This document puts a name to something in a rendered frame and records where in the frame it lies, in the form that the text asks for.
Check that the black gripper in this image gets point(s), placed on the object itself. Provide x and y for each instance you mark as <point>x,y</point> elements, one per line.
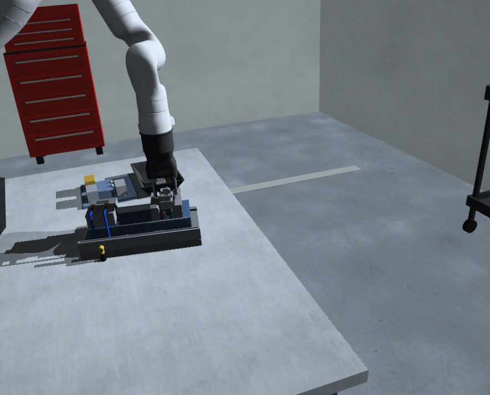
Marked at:
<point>157,142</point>

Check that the yellow rectangular block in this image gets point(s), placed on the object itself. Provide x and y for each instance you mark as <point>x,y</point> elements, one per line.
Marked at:
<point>89,180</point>

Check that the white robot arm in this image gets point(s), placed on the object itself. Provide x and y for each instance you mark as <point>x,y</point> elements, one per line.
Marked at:
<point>143,58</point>

